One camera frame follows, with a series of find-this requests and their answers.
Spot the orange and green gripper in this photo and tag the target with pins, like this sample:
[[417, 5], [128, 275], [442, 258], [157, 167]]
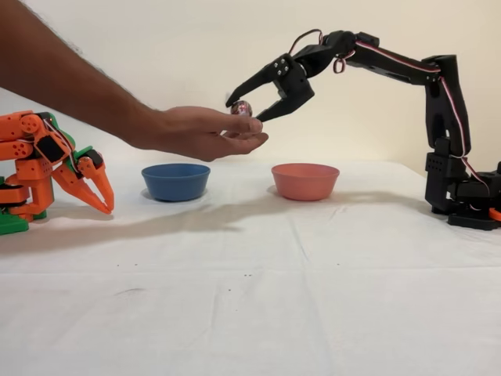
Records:
[[79, 177]]

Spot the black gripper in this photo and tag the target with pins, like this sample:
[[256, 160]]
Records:
[[296, 87]]

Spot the red foil candy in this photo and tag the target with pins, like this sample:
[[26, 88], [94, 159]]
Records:
[[240, 108]]

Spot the person's bare forearm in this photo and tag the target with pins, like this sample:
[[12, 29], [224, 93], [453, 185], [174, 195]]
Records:
[[58, 66]]

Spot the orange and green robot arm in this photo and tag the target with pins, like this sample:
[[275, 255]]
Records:
[[35, 168]]

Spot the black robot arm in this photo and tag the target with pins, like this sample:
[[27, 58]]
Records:
[[446, 102]]

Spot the green arm base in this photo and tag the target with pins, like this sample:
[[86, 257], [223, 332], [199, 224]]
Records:
[[11, 227]]

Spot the person's bare hand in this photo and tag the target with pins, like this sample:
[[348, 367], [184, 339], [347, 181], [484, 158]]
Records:
[[192, 131]]

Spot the blue plastic bowl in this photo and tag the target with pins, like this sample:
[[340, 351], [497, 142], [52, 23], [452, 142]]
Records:
[[176, 184]]

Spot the pink plastic bowl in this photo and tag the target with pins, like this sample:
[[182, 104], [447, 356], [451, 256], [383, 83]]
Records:
[[305, 183]]

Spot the white tablecloth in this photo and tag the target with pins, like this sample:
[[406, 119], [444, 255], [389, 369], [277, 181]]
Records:
[[195, 313]]

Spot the orange base clamp piece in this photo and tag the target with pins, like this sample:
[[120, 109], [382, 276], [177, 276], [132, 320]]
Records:
[[496, 214]]

